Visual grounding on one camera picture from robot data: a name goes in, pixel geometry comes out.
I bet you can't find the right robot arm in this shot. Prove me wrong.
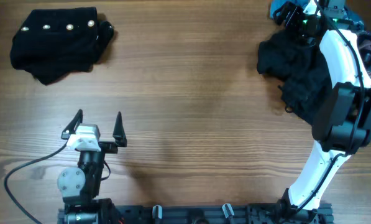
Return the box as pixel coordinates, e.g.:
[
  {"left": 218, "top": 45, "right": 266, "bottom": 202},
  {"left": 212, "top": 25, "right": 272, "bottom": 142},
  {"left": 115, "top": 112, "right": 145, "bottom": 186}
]
[{"left": 267, "top": 1, "right": 371, "bottom": 223}]

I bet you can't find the left black camera cable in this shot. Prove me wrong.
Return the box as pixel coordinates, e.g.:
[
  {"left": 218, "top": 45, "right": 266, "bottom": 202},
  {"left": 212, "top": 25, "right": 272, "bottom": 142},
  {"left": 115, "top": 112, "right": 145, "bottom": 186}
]
[{"left": 3, "top": 142, "right": 70, "bottom": 224}]

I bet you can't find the black knit sweater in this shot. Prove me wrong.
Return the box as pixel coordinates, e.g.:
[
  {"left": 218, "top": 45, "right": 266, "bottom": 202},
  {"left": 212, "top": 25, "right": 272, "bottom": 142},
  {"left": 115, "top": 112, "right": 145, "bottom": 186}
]
[{"left": 9, "top": 7, "right": 114, "bottom": 85}]

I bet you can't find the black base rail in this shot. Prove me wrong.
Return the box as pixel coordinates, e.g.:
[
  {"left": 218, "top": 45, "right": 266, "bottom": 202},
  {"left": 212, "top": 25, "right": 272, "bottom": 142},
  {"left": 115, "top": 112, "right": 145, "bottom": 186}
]
[{"left": 57, "top": 202, "right": 334, "bottom": 224}]

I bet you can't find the black garment underneath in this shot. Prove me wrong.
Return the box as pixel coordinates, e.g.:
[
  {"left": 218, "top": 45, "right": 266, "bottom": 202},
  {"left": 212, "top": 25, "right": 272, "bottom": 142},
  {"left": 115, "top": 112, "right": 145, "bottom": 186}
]
[{"left": 257, "top": 30, "right": 332, "bottom": 124}]

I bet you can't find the blue patterned garment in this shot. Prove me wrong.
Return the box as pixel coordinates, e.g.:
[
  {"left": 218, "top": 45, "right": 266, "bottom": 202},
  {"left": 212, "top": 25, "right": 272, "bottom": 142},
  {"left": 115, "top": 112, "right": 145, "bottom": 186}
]
[{"left": 269, "top": 0, "right": 365, "bottom": 30}]

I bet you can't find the right black camera cable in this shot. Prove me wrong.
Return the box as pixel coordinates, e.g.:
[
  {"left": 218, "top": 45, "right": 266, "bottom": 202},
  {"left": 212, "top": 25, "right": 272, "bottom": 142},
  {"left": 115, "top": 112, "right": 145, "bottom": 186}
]
[{"left": 312, "top": 0, "right": 366, "bottom": 218}]

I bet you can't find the black camera cable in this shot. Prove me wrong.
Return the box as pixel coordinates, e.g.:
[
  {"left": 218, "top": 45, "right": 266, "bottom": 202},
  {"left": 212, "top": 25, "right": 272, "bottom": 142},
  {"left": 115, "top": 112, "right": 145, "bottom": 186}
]
[
  {"left": 3, "top": 142, "right": 70, "bottom": 224},
  {"left": 312, "top": 0, "right": 366, "bottom": 218}
]

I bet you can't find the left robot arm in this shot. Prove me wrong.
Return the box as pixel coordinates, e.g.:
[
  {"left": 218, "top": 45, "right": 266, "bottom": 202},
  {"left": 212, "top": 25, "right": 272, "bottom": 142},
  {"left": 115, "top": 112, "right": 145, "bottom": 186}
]
[{"left": 57, "top": 110, "right": 127, "bottom": 224}]

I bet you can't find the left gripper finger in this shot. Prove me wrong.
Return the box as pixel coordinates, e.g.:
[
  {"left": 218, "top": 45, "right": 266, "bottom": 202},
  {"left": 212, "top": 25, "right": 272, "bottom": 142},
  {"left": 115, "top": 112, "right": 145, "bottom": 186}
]
[
  {"left": 61, "top": 109, "right": 83, "bottom": 139},
  {"left": 112, "top": 111, "right": 127, "bottom": 147}
]

